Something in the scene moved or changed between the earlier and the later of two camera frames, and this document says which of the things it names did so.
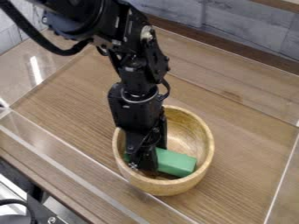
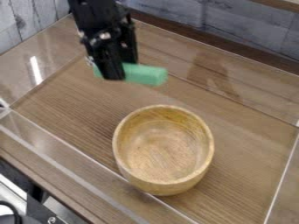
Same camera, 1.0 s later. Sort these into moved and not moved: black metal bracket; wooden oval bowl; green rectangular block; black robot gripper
Moved: black robot gripper; green rectangular block
Not moved: wooden oval bowl; black metal bracket
